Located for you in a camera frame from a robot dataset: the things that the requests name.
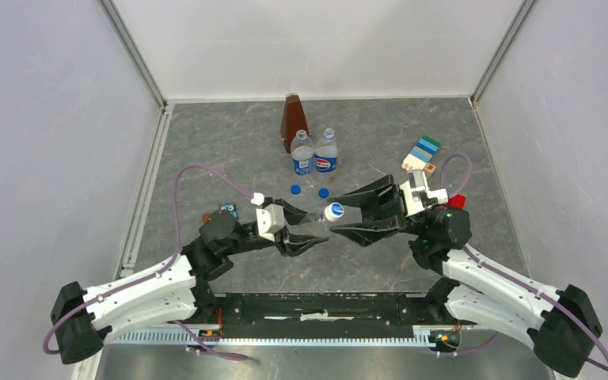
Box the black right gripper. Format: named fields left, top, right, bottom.
left=326, top=174, right=429, bottom=248

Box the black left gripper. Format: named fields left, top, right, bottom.
left=225, top=197, right=329, bottom=256

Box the blue bottle cap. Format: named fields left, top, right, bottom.
left=291, top=184, right=302, bottom=196
left=318, top=188, right=329, bottom=199

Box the white blue Pocari cap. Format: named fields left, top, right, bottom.
left=322, top=202, right=344, bottom=222

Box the Pepsi bottle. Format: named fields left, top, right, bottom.
left=314, top=127, right=339, bottom=173
left=291, top=130, right=314, bottom=176

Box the clear unlabelled plastic bottle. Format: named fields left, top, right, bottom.
left=298, top=209, right=333, bottom=236

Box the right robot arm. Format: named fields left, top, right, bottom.
left=334, top=171, right=602, bottom=378

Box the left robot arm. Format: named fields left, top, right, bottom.
left=44, top=199, right=344, bottom=364

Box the blue owl toy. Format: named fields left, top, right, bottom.
left=218, top=203, right=238, bottom=219

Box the light wooden cube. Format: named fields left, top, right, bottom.
left=423, top=163, right=436, bottom=178

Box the blue green stacked block toy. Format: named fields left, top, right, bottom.
left=401, top=135, right=440, bottom=171

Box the red toy block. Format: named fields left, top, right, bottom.
left=448, top=194, right=467, bottom=209

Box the brown wooden metronome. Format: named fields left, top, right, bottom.
left=280, top=93, right=310, bottom=154

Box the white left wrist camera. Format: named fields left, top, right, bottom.
left=251, top=192, right=286, bottom=242

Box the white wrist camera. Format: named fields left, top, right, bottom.
left=251, top=192, right=286, bottom=242
left=399, top=170, right=449, bottom=217

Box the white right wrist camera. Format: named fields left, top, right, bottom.
left=399, top=170, right=449, bottom=217

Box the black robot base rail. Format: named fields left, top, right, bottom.
left=177, top=278, right=478, bottom=352

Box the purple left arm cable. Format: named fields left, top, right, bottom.
left=42, top=162, right=263, bottom=362

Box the aluminium frame post right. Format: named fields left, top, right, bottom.
left=469, top=0, right=538, bottom=110

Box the aluminium frame post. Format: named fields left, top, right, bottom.
left=97, top=0, right=167, bottom=108
left=469, top=0, right=538, bottom=110

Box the aluminium frame post left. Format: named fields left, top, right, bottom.
left=97, top=0, right=167, bottom=108

